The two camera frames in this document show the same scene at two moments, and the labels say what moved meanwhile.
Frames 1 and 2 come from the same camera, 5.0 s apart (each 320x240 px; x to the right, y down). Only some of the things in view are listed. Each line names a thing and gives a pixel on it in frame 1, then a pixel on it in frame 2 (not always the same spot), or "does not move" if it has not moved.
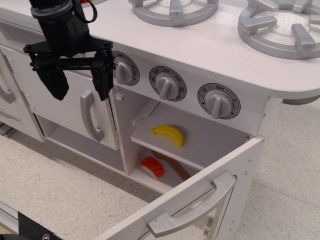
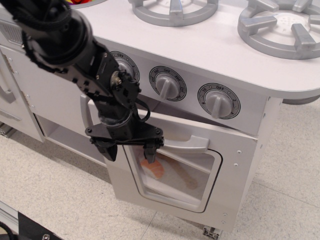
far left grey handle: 8,96 does not move
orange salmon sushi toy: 152,167 does not move
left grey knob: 126,72 does not move
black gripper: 68,43 -> 106,133
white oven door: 230,217 -> 207,187
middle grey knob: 168,83 does not move
